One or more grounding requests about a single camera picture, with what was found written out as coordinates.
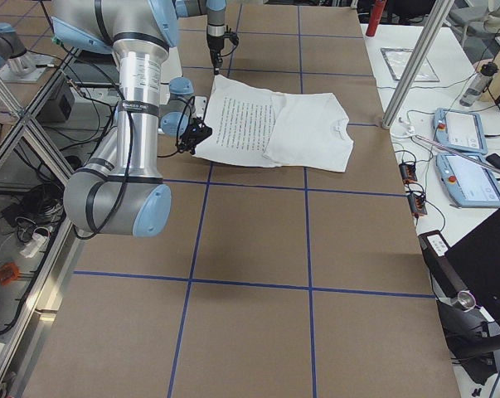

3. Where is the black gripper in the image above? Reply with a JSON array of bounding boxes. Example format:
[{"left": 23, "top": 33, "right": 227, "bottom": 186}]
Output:
[
  {"left": 206, "top": 24, "right": 238, "bottom": 75},
  {"left": 176, "top": 117, "right": 212, "bottom": 155}
]

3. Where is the white long-sleeve printed shirt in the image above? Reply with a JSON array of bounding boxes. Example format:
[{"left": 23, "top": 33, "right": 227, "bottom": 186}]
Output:
[{"left": 195, "top": 75, "right": 353, "bottom": 172}]

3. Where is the third silver robot arm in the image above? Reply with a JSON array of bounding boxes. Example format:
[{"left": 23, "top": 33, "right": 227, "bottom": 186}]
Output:
[{"left": 0, "top": 22, "right": 55, "bottom": 83}]

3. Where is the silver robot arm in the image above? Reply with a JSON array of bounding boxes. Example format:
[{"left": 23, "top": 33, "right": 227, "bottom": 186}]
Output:
[
  {"left": 172, "top": 0, "right": 239, "bottom": 75},
  {"left": 52, "top": 1, "right": 207, "bottom": 239}
]

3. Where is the grey control box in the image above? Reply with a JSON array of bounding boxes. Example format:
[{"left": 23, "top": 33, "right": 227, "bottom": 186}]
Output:
[{"left": 36, "top": 80, "right": 75, "bottom": 123}]

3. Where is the red bottle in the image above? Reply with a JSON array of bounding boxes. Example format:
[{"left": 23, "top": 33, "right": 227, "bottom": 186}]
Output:
[{"left": 366, "top": 0, "right": 386, "bottom": 37}]

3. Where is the grey framed tray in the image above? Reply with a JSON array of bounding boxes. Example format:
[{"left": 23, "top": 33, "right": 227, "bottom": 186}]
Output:
[{"left": 380, "top": 46, "right": 440, "bottom": 83}]

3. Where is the white power strip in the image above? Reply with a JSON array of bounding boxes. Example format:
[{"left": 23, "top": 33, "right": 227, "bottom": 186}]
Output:
[{"left": 20, "top": 232, "right": 49, "bottom": 258}]

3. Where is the orange black connector block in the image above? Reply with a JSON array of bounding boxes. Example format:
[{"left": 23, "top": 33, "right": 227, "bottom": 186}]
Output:
[{"left": 399, "top": 163, "right": 418, "bottom": 184}]

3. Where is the orange plastic part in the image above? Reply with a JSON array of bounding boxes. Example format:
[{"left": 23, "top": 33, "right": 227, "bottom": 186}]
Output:
[{"left": 0, "top": 262, "right": 20, "bottom": 286}]

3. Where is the upper blue teach pendant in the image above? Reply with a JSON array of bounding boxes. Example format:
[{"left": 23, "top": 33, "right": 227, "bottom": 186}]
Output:
[{"left": 433, "top": 108, "right": 488, "bottom": 155}]

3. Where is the blue teach pendant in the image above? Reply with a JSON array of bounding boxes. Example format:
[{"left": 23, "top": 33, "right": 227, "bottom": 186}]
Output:
[
  {"left": 433, "top": 108, "right": 488, "bottom": 155},
  {"left": 435, "top": 153, "right": 500, "bottom": 208}
]

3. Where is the clear water bottle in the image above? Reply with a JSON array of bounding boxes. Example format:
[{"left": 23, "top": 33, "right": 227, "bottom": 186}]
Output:
[{"left": 459, "top": 61, "right": 498, "bottom": 107}]

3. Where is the lower blue teach pendant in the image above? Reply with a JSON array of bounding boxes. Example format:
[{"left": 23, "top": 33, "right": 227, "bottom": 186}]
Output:
[{"left": 435, "top": 153, "right": 500, "bottom": 208}]

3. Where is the black laptop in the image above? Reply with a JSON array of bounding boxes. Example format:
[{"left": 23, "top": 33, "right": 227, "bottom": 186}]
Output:
[{"left": 445, "top": 208, "right": 500, "bottom": 326}]

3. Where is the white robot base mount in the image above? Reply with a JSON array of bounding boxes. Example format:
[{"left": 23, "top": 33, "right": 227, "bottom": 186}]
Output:
[{"left": 159, "top": 47, "right": 207, "bottom": 137}]

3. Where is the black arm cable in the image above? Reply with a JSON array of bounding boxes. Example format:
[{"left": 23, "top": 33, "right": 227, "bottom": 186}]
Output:
[{"left": 58, "top": 45, "right": 201, "bottom": 241}]

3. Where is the aluminium frame rail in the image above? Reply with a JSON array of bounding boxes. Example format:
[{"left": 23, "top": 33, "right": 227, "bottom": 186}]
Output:
[{"left": 0, "top": 60, "right": 78, "bottom": 396}]

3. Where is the aluminium frame post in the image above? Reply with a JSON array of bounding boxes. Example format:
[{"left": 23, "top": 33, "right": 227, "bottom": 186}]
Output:
[{"left": 381, "top": 0, "right": 454, "bottom": 129}]

